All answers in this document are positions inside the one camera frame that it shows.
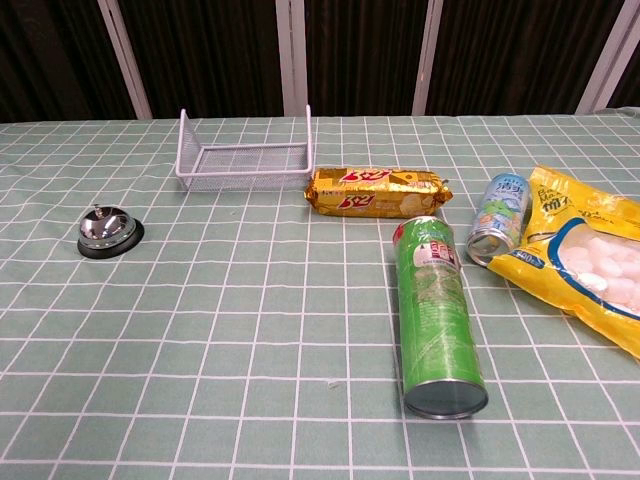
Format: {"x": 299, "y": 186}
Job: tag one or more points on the silver desk call bell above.
{"x": 102, "y": 229}

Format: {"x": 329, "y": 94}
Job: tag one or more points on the golden biscuit packet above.
{"x": 375, "y": 192}

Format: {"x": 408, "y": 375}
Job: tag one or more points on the green chips tube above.
{"x": 435, "y": 310}

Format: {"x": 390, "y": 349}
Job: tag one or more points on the green checkered tablecloth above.
{"x": 200, "y": 325}

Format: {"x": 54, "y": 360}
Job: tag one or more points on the blue drink can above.
{"x": 500, "y": 215}

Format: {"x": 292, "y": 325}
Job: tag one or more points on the yellow candy bag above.
{"x": 585, "y": 250}

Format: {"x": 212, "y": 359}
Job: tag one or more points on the white frame post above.
{"x": 125, "y": 55}
{"x": 427, "y": 55}
{"x": 293, "y": 55}
{"x": 612, "y": 50}

